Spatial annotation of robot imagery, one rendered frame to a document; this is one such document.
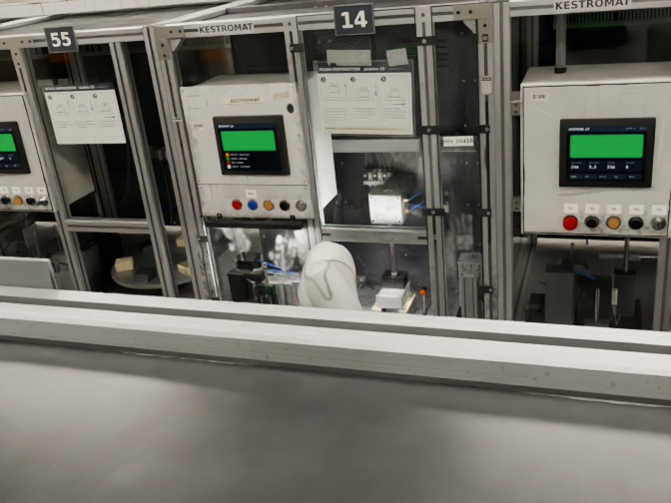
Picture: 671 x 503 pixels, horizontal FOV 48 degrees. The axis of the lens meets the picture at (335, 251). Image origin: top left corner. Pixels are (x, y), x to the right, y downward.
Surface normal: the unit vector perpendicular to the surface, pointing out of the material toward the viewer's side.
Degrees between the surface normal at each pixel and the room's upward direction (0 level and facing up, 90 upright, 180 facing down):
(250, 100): 90
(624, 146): 90
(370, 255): 90
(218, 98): 90
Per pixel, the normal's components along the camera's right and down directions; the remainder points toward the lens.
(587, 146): -0.32, 0.40
